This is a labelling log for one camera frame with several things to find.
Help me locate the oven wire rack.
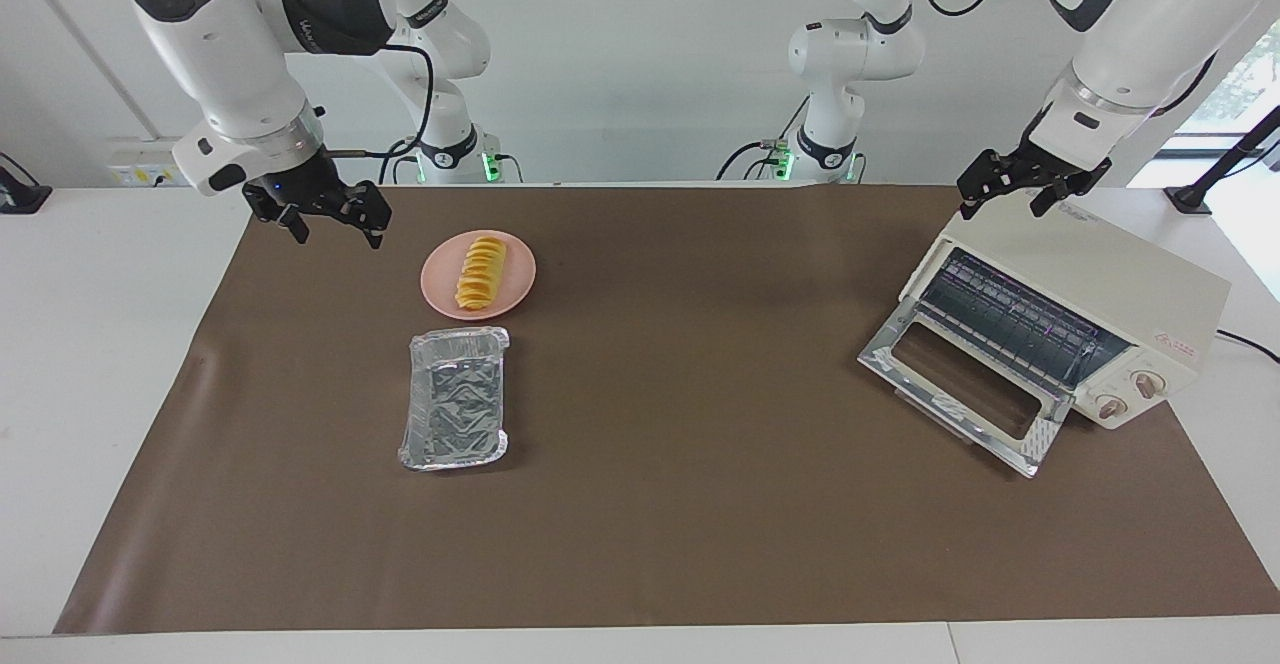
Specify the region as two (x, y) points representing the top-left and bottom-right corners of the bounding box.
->
(920, 249), (1131, 390)

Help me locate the brown table mat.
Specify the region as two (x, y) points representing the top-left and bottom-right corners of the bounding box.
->
(53, 184), (1280, 635)

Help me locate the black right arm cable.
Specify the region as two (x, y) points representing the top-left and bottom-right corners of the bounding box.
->
(325, 42), (438, 185)

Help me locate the cream toaster oven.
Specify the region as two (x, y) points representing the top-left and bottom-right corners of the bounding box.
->
(858, 206), (1232, 478)

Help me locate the black base cable bundle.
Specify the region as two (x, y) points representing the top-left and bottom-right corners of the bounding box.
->
(715, 94), (813, 183)

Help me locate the pink round plate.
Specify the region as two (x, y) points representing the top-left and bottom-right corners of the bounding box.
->
(420, 230), (538, 321)

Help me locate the aluminium foil tray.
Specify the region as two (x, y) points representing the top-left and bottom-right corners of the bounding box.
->
(398, 327), (510, 472)

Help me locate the black oven power cord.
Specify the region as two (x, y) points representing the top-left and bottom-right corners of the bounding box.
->
(1215, 329), (1280, 365)

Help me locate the yellow twisted bread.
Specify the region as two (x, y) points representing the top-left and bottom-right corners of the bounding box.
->
(455, 235), (509, 312)

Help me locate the white wall socket box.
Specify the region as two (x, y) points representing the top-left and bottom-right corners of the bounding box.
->
(108, 137), (209, 188)

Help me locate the black desk clamp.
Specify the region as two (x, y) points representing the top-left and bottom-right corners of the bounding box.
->
(0, 152), (53, 215)

